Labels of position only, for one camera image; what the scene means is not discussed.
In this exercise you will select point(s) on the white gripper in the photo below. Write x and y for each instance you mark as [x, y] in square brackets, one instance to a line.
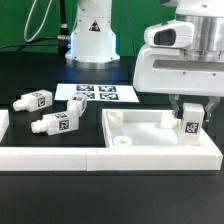
[164, 70]

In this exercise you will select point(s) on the white square tabletop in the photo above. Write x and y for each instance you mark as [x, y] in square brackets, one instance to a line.
[140, 128]

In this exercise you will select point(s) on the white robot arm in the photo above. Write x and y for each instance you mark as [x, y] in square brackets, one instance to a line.
[184, 56]

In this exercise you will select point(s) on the white U-shaped fence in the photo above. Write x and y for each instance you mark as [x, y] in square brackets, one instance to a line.
[203, 156]

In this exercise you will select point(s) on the white paper with tags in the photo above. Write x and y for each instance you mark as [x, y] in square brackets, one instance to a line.
[94, 92]

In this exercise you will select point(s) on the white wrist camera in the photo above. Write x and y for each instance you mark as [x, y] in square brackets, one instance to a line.
[171, 34]

